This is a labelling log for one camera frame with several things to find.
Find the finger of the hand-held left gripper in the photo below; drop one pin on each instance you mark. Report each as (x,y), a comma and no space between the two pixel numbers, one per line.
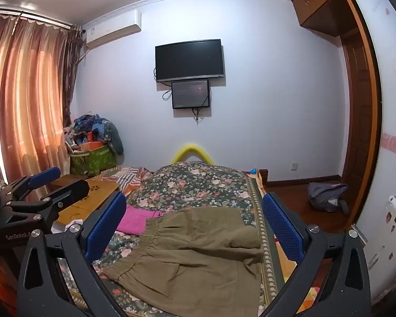
(44,176)
(71,190)

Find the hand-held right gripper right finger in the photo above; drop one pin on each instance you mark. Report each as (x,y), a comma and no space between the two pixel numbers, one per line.
(283,229)

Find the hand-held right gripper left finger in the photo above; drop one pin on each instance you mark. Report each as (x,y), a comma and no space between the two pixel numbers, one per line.
(104,228)

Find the olive green pants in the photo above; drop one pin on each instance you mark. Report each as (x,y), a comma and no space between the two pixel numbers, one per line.
(191,257)

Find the wooden lap table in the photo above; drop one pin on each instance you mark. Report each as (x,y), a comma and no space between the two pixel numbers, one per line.
(85,201)

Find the pink folded cloth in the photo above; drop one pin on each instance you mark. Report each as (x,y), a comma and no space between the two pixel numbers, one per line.
(135,219)

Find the green fabric bag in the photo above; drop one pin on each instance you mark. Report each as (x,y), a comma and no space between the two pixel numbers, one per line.
(92,161)

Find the white cloth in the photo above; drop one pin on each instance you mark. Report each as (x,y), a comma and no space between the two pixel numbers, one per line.
(61,227)

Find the grey backpack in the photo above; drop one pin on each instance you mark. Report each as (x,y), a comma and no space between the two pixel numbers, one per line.
(326,196)

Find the striped cloth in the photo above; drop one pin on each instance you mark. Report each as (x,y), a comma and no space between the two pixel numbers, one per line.
(127,178)

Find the wooden bed footboard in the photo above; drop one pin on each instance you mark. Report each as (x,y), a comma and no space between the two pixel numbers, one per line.
(264,176)

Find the small blue toy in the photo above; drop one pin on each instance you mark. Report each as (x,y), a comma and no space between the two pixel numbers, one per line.
(251,171)

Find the pile of clothes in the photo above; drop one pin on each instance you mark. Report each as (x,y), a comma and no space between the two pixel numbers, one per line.
(99,127)

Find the pink sheer curtain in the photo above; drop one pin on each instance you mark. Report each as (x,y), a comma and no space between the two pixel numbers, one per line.
(26,99)

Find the floral bed blanket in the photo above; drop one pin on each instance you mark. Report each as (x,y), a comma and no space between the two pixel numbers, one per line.
(198,185)

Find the white appliance with stickers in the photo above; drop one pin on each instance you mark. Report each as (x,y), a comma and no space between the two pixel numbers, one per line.
(386,237)

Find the brown patterned curtain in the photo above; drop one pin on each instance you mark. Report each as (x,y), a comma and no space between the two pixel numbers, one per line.
(73,69)

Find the yellow foam tube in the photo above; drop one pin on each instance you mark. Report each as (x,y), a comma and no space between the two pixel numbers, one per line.
(193,148)

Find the wooden door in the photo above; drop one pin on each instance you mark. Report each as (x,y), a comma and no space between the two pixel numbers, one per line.
(359,122)

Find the white air conditioner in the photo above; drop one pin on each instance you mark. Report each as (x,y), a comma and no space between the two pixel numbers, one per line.
(114,28)

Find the wooden upper cabinet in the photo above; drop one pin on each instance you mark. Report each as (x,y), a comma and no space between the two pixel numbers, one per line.
(323,3)

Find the white wall outlet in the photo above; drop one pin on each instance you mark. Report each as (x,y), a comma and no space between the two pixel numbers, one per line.
(294,165)

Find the small black wall monitor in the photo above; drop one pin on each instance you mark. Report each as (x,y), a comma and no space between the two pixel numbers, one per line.
(190,94)

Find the black wall television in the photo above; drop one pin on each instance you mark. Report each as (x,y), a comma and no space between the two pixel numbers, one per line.
(189,59)

